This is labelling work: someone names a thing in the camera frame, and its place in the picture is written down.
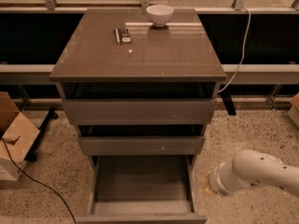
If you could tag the cardboard box at right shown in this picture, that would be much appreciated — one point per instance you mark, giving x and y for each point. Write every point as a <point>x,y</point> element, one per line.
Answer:
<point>293,113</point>

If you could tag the yellow foam-covered gripper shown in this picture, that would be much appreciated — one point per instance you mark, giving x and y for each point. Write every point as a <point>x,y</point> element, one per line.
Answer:
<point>217,181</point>

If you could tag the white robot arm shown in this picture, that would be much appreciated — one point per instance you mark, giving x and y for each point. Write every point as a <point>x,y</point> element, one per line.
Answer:
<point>250,169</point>

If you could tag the black stand leg right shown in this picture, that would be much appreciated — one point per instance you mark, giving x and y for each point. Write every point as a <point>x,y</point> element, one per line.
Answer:
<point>228,103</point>

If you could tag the open cardboard box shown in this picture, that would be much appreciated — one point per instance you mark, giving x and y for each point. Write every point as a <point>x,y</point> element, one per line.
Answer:
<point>18,135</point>

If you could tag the grey drawer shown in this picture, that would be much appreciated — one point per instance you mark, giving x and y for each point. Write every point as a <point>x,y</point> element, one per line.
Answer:
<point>141,145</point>
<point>142,190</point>
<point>136,112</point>

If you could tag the black stand leg left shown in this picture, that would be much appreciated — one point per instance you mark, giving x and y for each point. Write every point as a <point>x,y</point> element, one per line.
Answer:
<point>32,153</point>

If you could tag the metal window railing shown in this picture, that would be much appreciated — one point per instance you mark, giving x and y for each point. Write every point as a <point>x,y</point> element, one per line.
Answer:
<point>225,73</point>

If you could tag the black stand leg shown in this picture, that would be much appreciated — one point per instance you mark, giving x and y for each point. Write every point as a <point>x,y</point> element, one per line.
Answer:
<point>32,153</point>
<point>228,103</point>

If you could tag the small black packet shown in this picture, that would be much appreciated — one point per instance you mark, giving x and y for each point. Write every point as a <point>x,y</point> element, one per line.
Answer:
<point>122,36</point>

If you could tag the white ceramic bowl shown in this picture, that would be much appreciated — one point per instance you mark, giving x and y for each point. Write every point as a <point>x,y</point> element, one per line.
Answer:
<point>160,15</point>

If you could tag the grey drawer cabinet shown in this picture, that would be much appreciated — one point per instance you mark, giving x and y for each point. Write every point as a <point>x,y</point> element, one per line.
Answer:
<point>172,53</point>

